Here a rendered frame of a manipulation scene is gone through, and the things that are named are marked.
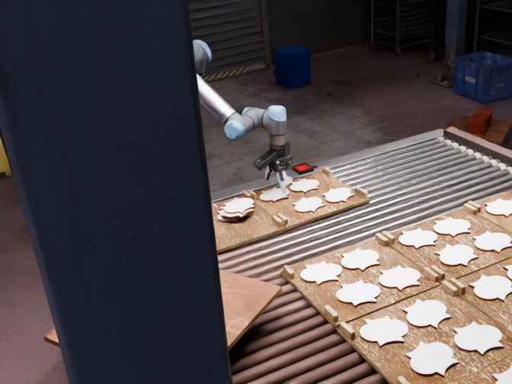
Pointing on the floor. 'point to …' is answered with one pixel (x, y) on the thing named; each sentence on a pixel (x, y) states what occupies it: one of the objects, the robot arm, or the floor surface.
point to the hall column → (452, 40)
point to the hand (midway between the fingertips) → (274, 187)
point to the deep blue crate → (483, 76)
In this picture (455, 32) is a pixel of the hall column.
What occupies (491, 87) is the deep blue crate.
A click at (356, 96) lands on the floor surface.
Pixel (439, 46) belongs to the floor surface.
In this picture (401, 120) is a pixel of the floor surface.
